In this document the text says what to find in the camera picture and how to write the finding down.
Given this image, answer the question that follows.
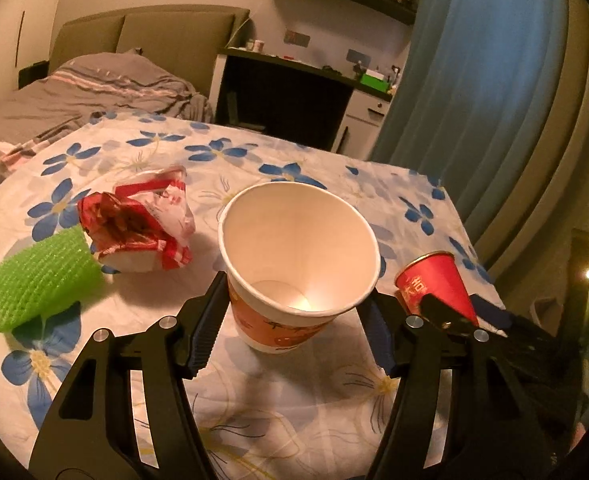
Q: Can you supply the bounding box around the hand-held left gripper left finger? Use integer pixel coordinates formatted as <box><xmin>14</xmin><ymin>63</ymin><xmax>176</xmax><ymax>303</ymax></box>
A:
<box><xmin>28</xmin><ymin>271</ymin><xmax>230</xmax><ymax>480</ymax></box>

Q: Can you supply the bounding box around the black bedside table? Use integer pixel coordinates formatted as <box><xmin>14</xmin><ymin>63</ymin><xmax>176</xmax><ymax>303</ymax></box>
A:
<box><xmin>18</xmin><ymin>60</ymin><xmax>50</xmax><ymax>89</ymax></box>

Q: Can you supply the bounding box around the red paper cup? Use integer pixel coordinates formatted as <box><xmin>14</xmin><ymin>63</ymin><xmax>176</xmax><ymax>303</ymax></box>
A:
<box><xmin>395</xmin><ymin>251</ymin><xmax>479</xmax><ymax>328</ymax></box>

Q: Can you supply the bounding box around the white hanging cable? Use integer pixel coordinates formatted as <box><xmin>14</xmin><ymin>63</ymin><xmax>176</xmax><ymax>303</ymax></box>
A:
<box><xmin>228</xmin><ymin>0</ymin><xmax>295</xmax><ymax>52</ymax></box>

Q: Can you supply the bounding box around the blue curtain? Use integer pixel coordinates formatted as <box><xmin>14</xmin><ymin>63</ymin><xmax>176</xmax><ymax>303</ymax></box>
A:
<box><xmin>369</xmin><ymin>0</ymin><xmax>575</xmax><ymax>223</ymax></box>

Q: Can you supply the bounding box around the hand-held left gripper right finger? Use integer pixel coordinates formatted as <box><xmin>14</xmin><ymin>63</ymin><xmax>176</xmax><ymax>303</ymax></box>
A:
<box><xmin>357</xmin><ymin>294</ymin><xmax>564</xmax><ymax>480</ymax></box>

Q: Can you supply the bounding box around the white wardrobe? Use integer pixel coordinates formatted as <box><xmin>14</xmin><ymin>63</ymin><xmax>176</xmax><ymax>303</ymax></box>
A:
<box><xmin>0</xmin><ymin>0</ymin><xmax>69</xmax><ymax>117</ymax></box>

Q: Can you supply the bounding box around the grey striped blanket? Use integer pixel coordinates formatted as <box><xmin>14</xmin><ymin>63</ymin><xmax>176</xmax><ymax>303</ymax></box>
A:
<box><xmin>0</xmin><ymin>50</ymin><xmax>215</xmax><ymax>196</ymax></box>

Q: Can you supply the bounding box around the bed with grey headboard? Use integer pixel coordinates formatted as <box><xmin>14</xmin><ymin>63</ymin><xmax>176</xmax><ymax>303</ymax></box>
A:
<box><xmin>0</xmin><ymin>5</ymin><xmax>252</xmax><ymax>196</ymax></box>

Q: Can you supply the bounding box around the dark desk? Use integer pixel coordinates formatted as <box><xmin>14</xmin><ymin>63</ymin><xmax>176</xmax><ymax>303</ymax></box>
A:
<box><xmin>213</xmin><ymin>47</ymin><xmax>393</xmax><ymax>153</ymax></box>

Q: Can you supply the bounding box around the red and white plastic bag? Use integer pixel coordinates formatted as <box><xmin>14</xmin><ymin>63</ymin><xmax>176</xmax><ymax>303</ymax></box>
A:
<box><xmin>77</xmin><ymin>166</ymin><xmax>195</xmax><ymax>273</ymax></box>

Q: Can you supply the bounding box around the blue floral tablecloth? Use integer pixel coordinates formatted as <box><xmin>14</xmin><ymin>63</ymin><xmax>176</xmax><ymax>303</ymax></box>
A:
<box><xmin>0</xmin><ymin>110</ymin><xmax>506</xmax><ymax>480</ymax></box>

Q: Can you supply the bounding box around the green foam net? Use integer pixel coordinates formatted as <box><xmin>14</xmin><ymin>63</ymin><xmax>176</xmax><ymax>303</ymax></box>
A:
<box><xmin>0</xmin><ymin>225</ymin><xmax>104</xmax><ymax>334</ymax></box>

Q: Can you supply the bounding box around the white drawer cabinet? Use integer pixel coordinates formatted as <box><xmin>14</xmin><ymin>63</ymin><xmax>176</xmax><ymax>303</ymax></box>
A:
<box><xmin>332</xmin><ymin>87</ymin><xmax>392</xmax><ymax>158</ymax></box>

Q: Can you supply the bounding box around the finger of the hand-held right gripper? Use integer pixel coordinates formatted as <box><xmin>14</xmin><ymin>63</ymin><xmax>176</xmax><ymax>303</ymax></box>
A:
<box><xmin>469</xmin><ymin>294</ymin><xmax>508</xmax><ymax>324</ymax></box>
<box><xmin>419</xmin><ymin>294</ymin><xmax>479</xmax><ymax>335</ymax></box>

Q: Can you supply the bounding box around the white paper cup orange print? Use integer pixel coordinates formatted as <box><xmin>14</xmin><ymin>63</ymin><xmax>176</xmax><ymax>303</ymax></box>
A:
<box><xmin>218</xmin><ymin>181</ymin><xmax>381</xmax><ymax>355</ymax></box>

